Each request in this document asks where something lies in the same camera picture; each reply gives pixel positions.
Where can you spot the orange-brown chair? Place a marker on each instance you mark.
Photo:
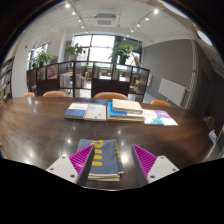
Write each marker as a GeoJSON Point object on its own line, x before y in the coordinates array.
{"type": "Point", "coordinates": [55, 94]}
{"type": "Point", "coordinates": [160, 103]}
{"type": "Point", "coordinates": [29, 95]}
{"type": "Point", "coordinates": [110, 96]}

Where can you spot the white ceiling air conditioner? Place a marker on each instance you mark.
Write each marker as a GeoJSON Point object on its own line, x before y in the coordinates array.
{"type": "Point", "coordinates": [105, 20]}

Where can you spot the thick beige book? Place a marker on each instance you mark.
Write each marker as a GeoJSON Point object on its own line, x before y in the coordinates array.
{"type": "Point", "coordinates": [127, 106]}

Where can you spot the dark blue book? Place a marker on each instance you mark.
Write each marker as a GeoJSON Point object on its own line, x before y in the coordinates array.
{"type": "Point", "coordinates": [75, 112]}

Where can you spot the small green potted plant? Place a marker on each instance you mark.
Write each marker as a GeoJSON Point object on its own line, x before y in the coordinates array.
{"type": "Point", "coordinates": [75, 50]}

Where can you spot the bushy green potted plant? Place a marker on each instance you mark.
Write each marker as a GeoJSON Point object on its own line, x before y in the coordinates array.
{"type": "Point", "coordinates": [41, 59]}

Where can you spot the large green potted plant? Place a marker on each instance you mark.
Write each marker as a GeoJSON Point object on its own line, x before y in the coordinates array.
{"type": "Point", "coordinates": [122, 51]}

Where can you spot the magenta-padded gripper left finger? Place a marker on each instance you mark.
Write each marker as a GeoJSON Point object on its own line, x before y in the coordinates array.
{"type": "Point", "coordinates": [62, 166]}

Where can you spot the large blue-covered book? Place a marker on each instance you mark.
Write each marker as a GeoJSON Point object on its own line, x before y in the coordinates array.
{"type": "Point", "coordinates": [115, 115]}

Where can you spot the dark low shelf unit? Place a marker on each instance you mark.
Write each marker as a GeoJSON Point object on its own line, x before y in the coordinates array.
{"type": "Point", "coordinates": [110, 86]}

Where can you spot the tall wall bookshelf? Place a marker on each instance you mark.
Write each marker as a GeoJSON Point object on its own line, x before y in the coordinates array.
{"type": "Point", "coordinates": [6, 83]}

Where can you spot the white book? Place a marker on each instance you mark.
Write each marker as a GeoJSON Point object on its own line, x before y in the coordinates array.
{"type": "Point", "coordinates": [96, 112]}

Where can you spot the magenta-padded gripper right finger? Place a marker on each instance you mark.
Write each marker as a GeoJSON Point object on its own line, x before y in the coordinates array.
{"type": "Point", "coordinates": [160, 166]}

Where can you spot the ceiling track lights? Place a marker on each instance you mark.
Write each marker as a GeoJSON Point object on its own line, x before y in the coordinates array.
{"type": "Point", "coordinates": [156, 11]}

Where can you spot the cyan and white booklet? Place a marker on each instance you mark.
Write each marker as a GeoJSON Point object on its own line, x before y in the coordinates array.
{"type": "Point", "coordinates": [150, 118]}

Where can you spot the purple booklet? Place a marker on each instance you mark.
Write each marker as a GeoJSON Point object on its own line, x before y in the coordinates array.
{"type": "Point", "coordinates": [166, 118]}

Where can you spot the white wall radiator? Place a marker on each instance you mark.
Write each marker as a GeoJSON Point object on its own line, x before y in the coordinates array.
{"type": "Point", "coordinates": [171, 91]}

